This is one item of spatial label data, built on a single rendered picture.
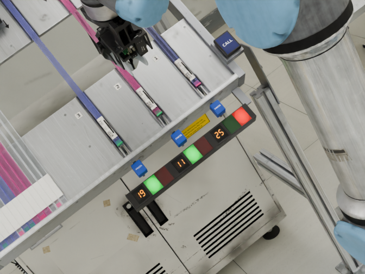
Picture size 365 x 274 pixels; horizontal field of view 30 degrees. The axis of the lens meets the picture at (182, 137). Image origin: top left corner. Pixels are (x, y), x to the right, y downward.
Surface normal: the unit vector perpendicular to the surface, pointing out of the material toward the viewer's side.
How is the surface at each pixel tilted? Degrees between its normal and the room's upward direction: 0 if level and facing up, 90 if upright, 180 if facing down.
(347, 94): 92
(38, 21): 46
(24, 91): 90
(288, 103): 0
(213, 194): 94
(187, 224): 90
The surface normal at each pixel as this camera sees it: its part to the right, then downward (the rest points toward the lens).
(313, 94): -0.47, 0.69
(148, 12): 0.73, 0.50
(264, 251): -0.47, -0.74
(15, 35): -0.04, -0.29
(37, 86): 0.40, 0.30
